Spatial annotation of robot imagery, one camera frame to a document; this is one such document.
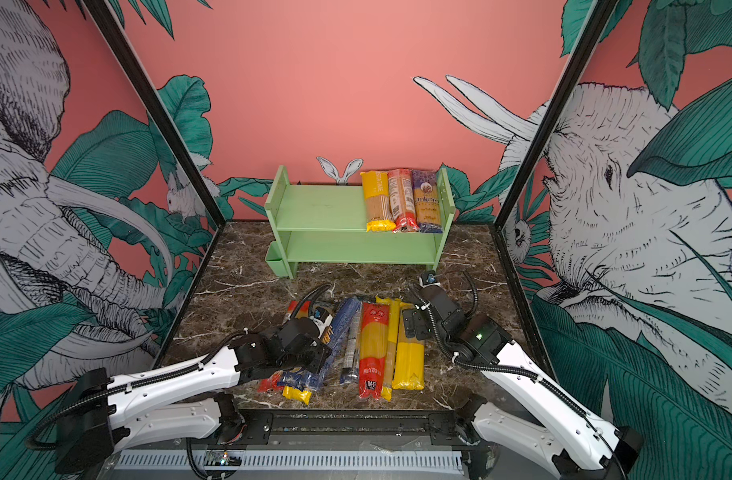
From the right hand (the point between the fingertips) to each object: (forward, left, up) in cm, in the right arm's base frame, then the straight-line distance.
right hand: (420, 309), depth 72 cm
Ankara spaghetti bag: (+31, -4, +8) cm, 32 cm away
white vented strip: (-30, +30, -21) cm, 47 cm away
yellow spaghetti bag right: (-9, +2, -19) cm, 21 cm away
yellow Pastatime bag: (-14, +8, -20) cm, 26 cm away
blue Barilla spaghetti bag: (+3, +20, -9) cm, 22 cm away
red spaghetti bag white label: (+30, +4, +10) cm, 31 cm away
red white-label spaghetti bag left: (-13, +38, -17) cm, 44 cm away
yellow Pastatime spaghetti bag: (+25, +10, +9) cm, 29 cm away
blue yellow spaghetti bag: (-14, +30, -14) cm, 36 cm away
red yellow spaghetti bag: (-5, +12, -16) cm, 20 cm away
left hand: (-6, +23, -11) cm, 26 cm away
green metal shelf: (+24, +26, +5) cm, 36 cm away
